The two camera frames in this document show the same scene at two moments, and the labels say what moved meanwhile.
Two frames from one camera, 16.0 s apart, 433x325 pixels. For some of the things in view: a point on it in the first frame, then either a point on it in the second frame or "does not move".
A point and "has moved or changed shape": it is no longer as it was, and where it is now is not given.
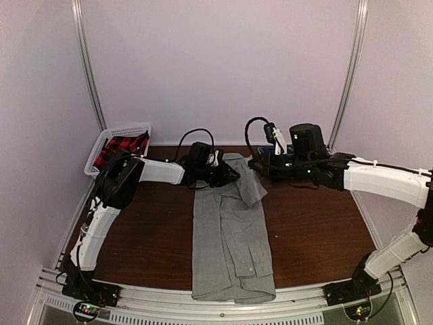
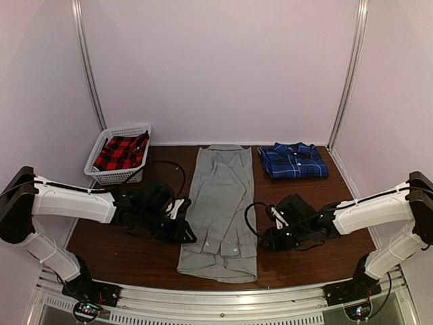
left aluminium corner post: [77, 9] does not move
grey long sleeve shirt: [232, 259] has moved or changed shape
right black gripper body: [275, 173] -> [287, 242]
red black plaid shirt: [135, 144] does not move
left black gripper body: [216, 179] -> [151, 221]
